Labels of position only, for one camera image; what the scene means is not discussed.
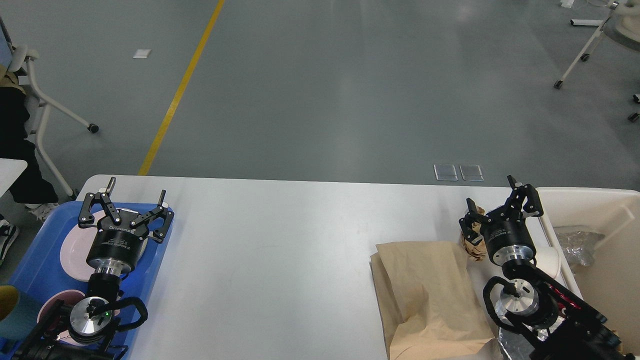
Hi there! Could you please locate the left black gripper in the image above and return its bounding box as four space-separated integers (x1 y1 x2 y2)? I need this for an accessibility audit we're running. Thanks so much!
78 176 175 275

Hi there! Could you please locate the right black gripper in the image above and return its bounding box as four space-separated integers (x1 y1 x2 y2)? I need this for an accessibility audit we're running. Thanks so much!
458 174 544 267

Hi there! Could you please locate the pink plate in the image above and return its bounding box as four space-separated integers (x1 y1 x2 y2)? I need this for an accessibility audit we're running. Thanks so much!
60 208 148 282

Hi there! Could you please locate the pink HOME mug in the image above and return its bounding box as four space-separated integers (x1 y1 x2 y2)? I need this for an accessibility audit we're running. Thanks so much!
38 289 118 353

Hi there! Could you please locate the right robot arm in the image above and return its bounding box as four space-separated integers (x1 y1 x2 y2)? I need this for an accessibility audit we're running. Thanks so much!
459 175 635 360

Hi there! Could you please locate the crumpled brown paper ball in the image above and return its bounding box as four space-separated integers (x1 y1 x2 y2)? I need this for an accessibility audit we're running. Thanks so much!
460 205 488 262

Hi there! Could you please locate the right floor outlet plate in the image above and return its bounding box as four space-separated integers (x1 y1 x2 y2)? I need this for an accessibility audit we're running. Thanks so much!
459 164 484 182

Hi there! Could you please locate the floor outlet plate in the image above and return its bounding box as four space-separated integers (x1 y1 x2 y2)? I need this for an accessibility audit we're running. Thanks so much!
459 164 484 182
433 164 458 182

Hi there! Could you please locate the left floor outlet plate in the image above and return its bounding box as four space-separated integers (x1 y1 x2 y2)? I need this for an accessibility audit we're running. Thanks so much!
433 164 458 182

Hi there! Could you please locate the white paper cup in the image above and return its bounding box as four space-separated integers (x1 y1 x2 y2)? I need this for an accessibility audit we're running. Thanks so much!
534 246 562 280

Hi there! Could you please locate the seated person at left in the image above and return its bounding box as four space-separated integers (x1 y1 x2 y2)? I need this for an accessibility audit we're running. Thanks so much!
0 15 61 266

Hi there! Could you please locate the crumpled clear plastic wrap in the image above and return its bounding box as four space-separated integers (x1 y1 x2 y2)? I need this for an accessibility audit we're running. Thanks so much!
553 225 605 271

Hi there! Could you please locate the brown paper bag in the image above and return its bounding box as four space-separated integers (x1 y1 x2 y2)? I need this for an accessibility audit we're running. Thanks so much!
370 241 494 360

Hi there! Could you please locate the crushed red can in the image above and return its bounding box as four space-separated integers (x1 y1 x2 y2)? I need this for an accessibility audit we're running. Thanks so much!
548 285 583 310

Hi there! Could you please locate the white side table corner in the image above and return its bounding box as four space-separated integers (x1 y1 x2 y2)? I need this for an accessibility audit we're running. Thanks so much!
0 158 28 198

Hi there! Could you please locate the white plastic bin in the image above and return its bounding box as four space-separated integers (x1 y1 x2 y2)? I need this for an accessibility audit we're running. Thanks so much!
538 187 640 355

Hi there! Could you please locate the teal mug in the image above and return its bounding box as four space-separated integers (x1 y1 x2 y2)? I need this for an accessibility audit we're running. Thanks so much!
0 284 42 341

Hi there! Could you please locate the white rolling stand right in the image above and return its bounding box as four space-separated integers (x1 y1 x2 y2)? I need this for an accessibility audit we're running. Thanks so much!
553 0 640 89

